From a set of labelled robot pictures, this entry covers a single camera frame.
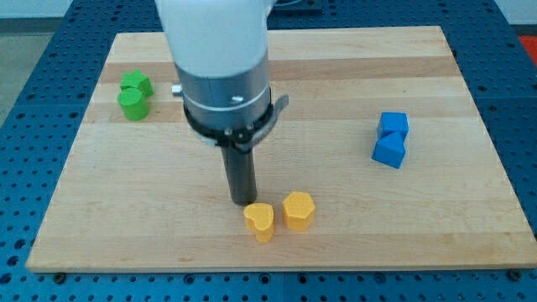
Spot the yellow hexagon block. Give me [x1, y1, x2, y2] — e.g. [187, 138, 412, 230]
[283, 191, 315, 231]

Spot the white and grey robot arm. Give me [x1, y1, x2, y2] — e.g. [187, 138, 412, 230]
[155, 0, 289, 153]

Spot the yellow heart block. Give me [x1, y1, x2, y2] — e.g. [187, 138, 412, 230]
[242, 202, 275, 243]

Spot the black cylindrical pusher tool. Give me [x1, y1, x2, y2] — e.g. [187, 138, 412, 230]
[221, 147, 257, 206]

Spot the wooden board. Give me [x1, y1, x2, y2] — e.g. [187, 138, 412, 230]
[26, 26, 536, 273]

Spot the blue triangular block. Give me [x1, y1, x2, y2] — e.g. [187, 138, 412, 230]
[372, 132, 406, 169]

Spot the blue cube block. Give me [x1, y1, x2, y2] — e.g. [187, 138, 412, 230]
[377, 112, 409, 140]

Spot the green cylinder block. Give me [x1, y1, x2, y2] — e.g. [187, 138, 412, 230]
[117, 88, 149, 121]

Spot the green star block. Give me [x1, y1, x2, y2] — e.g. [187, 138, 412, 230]
[120, 70, 154, 97]

